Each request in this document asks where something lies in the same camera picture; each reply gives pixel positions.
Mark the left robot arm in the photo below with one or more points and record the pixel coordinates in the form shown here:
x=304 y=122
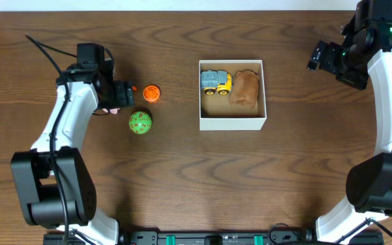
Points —
x=54 y=188

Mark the green round die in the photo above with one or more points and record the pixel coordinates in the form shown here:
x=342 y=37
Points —
x=140 y=122

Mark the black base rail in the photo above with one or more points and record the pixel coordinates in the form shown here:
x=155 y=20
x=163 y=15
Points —
x=281 y=236

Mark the white pink duck toy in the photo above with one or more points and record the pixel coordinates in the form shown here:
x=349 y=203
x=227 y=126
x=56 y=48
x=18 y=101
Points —
x=115 y=110

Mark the brown plush toy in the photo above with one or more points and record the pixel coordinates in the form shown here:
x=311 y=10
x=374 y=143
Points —
x=245 y=89

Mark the orange round die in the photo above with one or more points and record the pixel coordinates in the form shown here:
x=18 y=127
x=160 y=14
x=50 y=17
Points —
x=151 y=93

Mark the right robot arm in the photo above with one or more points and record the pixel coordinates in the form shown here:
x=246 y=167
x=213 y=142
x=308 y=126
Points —
x=364 y=58

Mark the white cardboard box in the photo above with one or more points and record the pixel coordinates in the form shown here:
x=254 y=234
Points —
x=215 y=111

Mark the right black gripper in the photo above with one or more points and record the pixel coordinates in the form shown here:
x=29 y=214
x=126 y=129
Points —
x=359 y=81

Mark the yellow grey toy truck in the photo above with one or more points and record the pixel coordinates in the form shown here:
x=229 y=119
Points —
x=213 y=82

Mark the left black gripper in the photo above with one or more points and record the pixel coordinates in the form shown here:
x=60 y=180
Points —
x=125 y=94

